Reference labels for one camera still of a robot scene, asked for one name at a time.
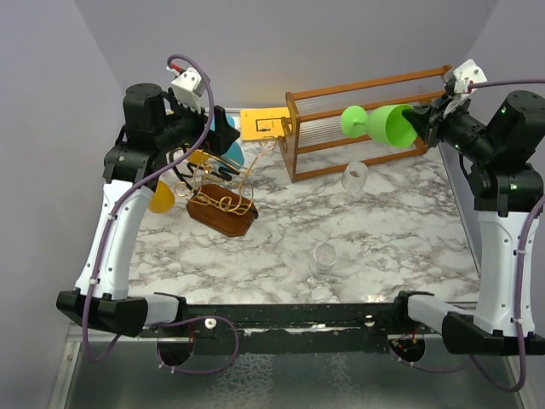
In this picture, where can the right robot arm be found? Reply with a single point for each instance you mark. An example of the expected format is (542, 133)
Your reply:
(508, 197)

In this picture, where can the wooden dish rack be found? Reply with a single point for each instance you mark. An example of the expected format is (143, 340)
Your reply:
(314, 123)

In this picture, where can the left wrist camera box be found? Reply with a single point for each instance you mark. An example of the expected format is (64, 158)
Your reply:
(188, 87)

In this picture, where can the gold wire wine glass rack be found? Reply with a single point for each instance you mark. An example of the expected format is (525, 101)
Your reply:
(218, 195)

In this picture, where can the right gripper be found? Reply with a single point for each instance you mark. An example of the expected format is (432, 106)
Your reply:
(438, 115)

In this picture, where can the blue plastic wine glass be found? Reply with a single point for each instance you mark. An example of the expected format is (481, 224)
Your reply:
(234, 154)

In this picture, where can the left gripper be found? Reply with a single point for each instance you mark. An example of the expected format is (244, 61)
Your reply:
(218, 141)

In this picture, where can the yellow card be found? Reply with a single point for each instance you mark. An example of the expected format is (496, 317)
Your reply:
(257, 124)

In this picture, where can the clear glass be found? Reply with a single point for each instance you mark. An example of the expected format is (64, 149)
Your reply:
(323, 259)
(354, 176)

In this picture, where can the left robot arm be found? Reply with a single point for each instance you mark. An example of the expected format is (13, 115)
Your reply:
(155, 124)

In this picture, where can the orange plastic wine glass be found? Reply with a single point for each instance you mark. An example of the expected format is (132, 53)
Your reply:
(198, 157)
(163, 199)

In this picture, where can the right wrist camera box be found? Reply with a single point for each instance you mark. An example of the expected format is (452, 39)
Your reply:
(458, 81)

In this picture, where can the black base frame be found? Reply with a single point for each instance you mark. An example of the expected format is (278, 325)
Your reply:
(301, 328)

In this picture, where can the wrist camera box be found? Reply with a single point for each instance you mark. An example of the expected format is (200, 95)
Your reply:
(458, 81)
(188, 87)

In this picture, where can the green plastic wine glass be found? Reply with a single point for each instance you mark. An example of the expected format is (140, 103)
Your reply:
(384, 125)

